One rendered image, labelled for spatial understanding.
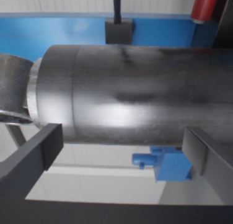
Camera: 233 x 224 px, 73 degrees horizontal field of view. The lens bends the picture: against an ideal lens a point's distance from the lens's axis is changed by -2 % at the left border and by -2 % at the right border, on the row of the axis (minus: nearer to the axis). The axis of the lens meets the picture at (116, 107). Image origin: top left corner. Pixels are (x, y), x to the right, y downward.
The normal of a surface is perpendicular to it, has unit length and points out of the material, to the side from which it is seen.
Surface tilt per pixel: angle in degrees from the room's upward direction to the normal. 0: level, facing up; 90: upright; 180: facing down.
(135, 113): 90
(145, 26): 90
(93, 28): 90
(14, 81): 127
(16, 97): 132
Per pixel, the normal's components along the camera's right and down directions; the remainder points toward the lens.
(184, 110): -0.02, 0.28
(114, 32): -0.03, 0.60
